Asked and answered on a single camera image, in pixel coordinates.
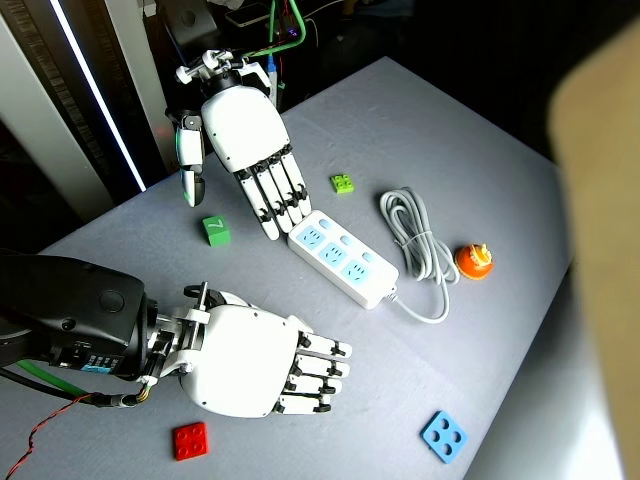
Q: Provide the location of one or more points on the blue four-hole square block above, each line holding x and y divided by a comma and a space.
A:
444, 437

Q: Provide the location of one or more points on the orange toy fruit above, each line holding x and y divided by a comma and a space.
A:
472, 267

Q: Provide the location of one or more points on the beige blurry foreground strip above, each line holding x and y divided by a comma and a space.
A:
605, 250

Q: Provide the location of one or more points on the white blue power strip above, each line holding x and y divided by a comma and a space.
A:
345, 265

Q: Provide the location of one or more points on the lime green toy brick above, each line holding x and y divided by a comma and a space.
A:
342, 184

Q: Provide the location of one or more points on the white light strip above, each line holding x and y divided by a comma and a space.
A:
95, 90

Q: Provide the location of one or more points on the red toy brick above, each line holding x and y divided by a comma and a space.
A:
191, 441

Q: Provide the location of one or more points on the green number 7 cube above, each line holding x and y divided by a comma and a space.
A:
217, 231

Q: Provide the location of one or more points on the white frame post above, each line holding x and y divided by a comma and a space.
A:
45, 125

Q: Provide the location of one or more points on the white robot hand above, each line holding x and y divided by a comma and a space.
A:
240, 360
245, 130

